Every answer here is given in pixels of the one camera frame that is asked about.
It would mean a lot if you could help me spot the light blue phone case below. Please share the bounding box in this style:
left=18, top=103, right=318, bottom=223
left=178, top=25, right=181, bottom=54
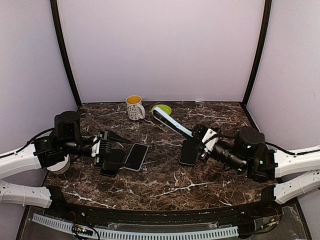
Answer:
left=152, top=106, right=195, bottom=138

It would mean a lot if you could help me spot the black phone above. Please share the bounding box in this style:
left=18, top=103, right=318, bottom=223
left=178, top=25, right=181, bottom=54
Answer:
left=152, top=109, right=192, bottom=140
left=100, top=149, right=125, bottom=178

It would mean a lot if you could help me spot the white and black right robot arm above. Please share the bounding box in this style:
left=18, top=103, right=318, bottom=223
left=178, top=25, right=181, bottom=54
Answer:
left=190, top=125, right=320, bottom=217

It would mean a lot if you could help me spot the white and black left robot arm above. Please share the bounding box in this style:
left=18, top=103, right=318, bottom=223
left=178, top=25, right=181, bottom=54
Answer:
left=0, top=111, right=130, bottom=218

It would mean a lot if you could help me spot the black phone in black case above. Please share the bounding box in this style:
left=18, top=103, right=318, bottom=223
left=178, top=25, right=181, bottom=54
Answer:
left=100, top=149, right=125, bottom=178

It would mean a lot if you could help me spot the phone in dark green case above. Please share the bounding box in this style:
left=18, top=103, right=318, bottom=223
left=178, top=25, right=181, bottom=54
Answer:
left=178, top=139, right=198, bottom=167

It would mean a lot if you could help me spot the phone in lavender case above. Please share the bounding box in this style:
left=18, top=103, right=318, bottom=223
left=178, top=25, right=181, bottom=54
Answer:
left=124, top=143, right=149, bottom=172

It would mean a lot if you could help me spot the white patterned mug orange inside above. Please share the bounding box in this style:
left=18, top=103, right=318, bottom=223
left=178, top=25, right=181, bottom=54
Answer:
left=125, top=95, right=146, bottom=121

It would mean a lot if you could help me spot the lime green plastic bowl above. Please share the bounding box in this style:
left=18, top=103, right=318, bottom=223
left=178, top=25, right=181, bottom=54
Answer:
left=151, top=104, right=172, bottom=115

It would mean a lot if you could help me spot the white fluted ramekin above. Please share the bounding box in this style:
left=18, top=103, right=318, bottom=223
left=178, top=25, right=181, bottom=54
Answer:
left=46, top=155, right=71, bottom=175

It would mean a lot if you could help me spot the small green circuit board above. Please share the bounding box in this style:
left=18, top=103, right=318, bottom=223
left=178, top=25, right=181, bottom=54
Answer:
left=71, top=224, right=94, bottom=238

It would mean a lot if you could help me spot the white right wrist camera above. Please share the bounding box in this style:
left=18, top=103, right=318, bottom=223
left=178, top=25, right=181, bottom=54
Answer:
left=199, top=128, right=221, bottom=158

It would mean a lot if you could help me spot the white slotted cable duct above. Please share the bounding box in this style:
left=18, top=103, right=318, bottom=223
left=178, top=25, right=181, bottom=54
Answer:
left=32, top=213, right=239, bottom=240

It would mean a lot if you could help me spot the black front table rail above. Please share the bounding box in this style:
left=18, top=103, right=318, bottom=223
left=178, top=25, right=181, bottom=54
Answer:
left=24, top=192, right=298, bottom=227

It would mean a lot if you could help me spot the black left corner post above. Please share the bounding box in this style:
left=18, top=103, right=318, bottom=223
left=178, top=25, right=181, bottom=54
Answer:
left=50, top=0, right=82, bottom=108

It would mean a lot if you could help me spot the black corner post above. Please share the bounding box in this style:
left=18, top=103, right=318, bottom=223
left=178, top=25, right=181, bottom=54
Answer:
left=50, top=0, right=82, bottom=108
left=241, top=0, right=272, bottom=108

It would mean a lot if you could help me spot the black right corner post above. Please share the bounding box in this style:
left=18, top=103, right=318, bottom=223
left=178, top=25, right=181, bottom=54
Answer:
left=241, top=0, right=272, bottom=108

